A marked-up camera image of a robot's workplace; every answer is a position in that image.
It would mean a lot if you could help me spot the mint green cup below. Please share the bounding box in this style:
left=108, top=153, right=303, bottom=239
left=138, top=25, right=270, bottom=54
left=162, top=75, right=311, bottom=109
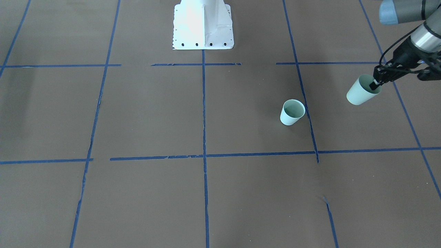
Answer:
left=280, top=99, right=306, bottom=126
left=346, top=75, right=382, bottom=105

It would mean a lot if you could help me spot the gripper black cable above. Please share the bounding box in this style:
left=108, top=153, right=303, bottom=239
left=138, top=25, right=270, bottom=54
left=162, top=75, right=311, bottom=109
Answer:
left=379, top=24, right=422, bottom=73

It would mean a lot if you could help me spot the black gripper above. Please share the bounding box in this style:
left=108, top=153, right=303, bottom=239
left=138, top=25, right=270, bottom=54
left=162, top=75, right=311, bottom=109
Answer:
left=369, top=37, right=426, bottom=91

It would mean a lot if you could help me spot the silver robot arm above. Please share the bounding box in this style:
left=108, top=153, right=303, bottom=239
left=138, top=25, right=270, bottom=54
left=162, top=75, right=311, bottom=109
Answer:
left=369, top=0, right=441, bottom=91

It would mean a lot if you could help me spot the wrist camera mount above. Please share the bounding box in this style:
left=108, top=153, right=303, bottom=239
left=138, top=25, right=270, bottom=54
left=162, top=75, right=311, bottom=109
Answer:
left=417, top=51, right=441, bottom=81

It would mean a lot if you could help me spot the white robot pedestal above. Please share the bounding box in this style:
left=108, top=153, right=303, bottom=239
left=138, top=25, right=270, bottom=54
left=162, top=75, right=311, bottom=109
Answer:
left=172, top=0, right=234, bottom=50

